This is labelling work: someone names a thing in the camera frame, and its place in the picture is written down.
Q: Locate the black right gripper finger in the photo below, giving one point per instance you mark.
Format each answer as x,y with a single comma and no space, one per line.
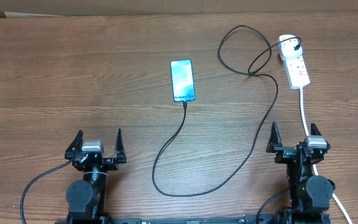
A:
275,140
314,130

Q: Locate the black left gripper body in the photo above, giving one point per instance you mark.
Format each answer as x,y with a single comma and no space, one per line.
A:
108,165

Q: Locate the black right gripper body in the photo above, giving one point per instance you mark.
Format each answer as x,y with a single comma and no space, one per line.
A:
286,152

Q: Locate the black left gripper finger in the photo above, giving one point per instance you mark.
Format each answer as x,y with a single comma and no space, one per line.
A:
119,149
75,146

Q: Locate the black Samsung Galaxy smartphone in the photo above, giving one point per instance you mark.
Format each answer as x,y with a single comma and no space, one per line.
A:
182,80

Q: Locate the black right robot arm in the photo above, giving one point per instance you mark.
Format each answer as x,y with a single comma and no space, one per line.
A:
310,193

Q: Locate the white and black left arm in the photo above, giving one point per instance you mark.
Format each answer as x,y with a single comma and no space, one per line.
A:
86,197

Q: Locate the white power strip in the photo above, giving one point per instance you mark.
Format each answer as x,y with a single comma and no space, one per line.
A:
297,73

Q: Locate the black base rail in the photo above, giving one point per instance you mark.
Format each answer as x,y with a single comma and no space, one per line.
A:
247,219

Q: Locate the white USB wall charger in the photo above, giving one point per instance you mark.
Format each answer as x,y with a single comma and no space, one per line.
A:
290,47

